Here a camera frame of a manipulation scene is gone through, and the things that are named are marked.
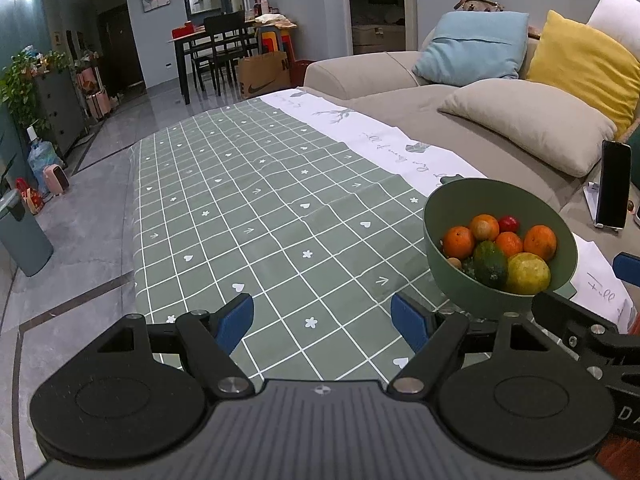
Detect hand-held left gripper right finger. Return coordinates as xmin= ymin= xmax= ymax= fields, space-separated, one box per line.
xmin=391 ymin=292 xmax=546 ymax=396

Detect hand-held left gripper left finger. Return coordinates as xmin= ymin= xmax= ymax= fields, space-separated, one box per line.
xmin=97 ymin=294 xmax=255 ymax=396

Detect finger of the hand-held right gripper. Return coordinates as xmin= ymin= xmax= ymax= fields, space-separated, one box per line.
xmin=531 ymin=290 xmax=640 ymax=361
xmin=614 ymin=252 xmax=640 ymax=286

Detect green bowl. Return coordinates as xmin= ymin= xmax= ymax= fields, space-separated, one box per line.
xmin=422 ymin=177 xmax=579 ymax=322

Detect orange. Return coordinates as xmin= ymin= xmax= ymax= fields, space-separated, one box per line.
xmin=522 ymin=225 xmax=558 ymax=262
xmin=442 ymin=226 xmax=477 ymax=259
xmin=495 ymin=231 xmax=524 ymax=259
xmin=469 ymin=214 xmax=501 ymax=241

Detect yellow-green round fruit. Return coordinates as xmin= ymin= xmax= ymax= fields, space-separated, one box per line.
xmin=506 ymin=253 xmax=552 ymax=295

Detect silver phone stand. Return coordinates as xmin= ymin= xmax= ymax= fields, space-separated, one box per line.
xmin=582 ymin=181 xmax=628 ymax=231

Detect black smartphone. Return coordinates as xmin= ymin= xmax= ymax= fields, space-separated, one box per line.
xmin=595 ymin=140 xmax=632 ymax=228

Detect green avocado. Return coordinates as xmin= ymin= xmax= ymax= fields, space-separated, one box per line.
xmin=472 ymin=241 xmax=510 ymax=290

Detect dark green garment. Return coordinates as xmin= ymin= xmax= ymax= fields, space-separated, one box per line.
xmin=626 ymin=127 xmax=640 ymax=186

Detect green checked tablecloth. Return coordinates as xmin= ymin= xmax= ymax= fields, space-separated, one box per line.
xmin=127 ymin=87 xmax=636 ymax=381

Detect beige pillow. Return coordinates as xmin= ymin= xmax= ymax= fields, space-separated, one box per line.
xmin=437 ymin=79 xmax=618 ymax=177

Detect yellow pillow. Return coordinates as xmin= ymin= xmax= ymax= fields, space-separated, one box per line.
xmin=526 ymin=9 xmax=640 ymax=141

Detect beige sofa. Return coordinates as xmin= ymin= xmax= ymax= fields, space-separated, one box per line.
xmin=303 ymin=25 xmax=640 ymax=241

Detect grey trash bin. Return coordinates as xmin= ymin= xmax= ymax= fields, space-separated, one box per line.
xmin=0 ymin=189 xmax=54 ymax=277

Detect pink heater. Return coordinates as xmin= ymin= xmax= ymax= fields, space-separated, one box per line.
xmin=44 ymin=164 xmax=71 ymax=195

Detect brown paper bag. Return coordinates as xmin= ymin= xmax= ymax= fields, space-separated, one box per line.
xmin=236 ymin=51 xmax=292 ymax=101

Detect white pillow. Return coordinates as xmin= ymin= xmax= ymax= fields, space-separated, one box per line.
xmin=586 ymin=0 xmax=640 ymax=58

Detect blue water jug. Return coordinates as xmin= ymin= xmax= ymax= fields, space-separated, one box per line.
xmin=26 ymin=125 xmax=66 ymax=196

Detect pink suitcase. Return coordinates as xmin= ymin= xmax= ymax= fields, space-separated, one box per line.
xmin=75 ymin=67 xmax=121 ymax=121

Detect blue pillow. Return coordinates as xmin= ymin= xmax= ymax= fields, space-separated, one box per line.
xmin=411 ymin=11 xmax=530 ymax=87

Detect grey cabinet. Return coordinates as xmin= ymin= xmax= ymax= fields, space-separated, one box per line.
xmin=32 ymin=67 xmax=86 ymax=153

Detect red plastic stools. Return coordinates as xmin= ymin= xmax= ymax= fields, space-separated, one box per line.
xmin=260 ymin=30 xmax=296 ymax=61

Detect black dining table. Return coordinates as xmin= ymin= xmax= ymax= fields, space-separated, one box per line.
xmin=171 ymin=22 xmax=261 ymax=106

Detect cream cloth bundle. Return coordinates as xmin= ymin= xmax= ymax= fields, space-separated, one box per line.
xmin=255 ymin=12 xmax=298 ymax=31

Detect green houseplant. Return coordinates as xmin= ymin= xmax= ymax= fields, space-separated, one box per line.
xmin=0 ymin=47 xmax=71 ymax=131

